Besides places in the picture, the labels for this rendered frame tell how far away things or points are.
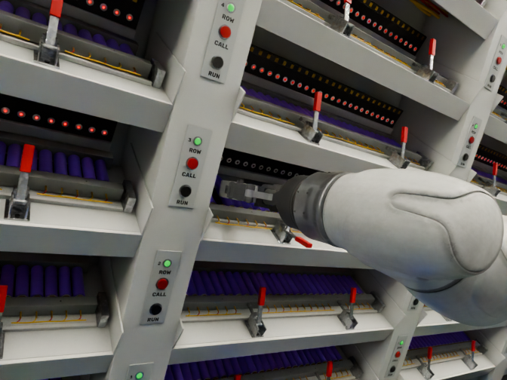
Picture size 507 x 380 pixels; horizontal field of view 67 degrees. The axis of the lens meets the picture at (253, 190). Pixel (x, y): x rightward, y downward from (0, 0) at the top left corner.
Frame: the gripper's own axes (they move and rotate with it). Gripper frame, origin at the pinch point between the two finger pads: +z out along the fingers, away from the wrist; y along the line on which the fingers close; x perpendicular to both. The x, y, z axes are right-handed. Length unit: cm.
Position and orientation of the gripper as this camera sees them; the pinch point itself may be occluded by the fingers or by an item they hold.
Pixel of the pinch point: (237, 191)
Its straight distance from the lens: 67.3
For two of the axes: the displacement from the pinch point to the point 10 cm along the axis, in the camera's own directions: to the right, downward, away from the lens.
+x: -1.8, 9.8, -0.1
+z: -5.5, -0.9, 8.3
